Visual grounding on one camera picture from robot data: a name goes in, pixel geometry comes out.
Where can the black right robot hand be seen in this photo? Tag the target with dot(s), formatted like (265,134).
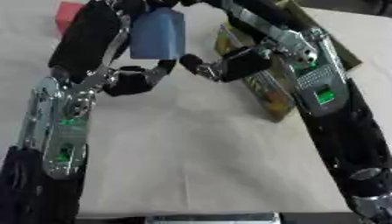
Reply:
(245,62)

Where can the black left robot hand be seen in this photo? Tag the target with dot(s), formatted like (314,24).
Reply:
(81,43)

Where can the blue block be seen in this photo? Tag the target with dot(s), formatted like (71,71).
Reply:
(155,35)

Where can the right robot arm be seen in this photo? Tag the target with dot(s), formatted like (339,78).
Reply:
(352,140)

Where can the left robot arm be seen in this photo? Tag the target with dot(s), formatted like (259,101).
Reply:
(61,137)

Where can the red block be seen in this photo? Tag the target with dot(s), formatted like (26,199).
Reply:
(66,16)

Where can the silver metal plate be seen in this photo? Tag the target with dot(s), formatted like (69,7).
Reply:
(214,218)

